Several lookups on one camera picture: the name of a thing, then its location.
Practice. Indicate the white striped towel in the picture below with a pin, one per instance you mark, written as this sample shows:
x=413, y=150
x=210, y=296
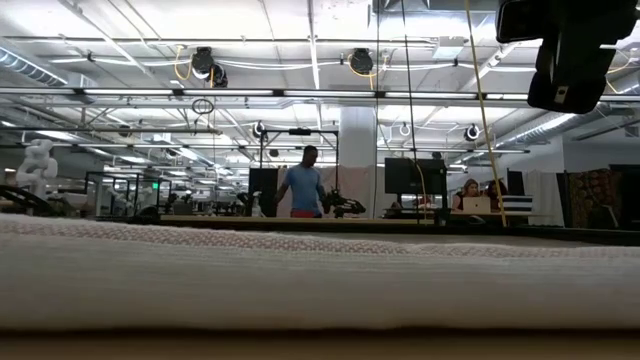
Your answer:
x=320, y=280

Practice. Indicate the black far robot arm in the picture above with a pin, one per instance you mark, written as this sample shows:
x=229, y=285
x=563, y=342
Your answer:
x=346, y=205

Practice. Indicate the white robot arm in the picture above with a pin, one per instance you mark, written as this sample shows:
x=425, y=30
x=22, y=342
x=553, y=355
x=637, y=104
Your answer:
x=37, y=160

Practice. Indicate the patterned hanging cloth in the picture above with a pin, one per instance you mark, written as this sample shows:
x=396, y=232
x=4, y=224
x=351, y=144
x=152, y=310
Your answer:
x=595, y=195

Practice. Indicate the white curtain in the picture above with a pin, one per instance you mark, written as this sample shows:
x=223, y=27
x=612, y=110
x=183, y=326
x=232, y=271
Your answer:
x=545, y=200

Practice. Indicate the person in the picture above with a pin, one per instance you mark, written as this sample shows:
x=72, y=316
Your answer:
x=305, y=185
x=497, y=190
x=469, y=192

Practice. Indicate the blue white striped box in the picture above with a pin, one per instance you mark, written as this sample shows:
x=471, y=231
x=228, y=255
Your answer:
x=517, y=202

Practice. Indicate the silver laptop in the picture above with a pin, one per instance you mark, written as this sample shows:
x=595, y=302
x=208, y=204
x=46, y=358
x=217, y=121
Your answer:
x=476, y=205

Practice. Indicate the black desk monitor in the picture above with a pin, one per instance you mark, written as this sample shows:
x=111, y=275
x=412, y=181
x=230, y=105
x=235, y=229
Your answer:
x=405, y=175

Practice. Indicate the red basin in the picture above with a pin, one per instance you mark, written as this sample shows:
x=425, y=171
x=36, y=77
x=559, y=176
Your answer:
x=306, y=214

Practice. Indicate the black panel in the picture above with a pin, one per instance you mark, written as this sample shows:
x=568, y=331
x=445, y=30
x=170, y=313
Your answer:
x=262, y=187

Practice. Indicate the white spray bottle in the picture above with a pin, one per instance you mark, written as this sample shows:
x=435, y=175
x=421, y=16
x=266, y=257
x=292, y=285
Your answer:
x=256, y=205

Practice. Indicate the silver ventilation duct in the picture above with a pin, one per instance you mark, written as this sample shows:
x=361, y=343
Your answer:
x=30, y=67
x=550, y=125

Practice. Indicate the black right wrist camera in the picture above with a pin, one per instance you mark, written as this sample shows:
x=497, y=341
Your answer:
x=520, y=20

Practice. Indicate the black camera rig frame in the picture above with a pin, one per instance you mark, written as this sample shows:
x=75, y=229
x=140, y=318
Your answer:
x=300, y=131

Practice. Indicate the long ceiling light rail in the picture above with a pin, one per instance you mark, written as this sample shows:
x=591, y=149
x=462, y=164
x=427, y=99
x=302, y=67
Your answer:
x=225, y=92

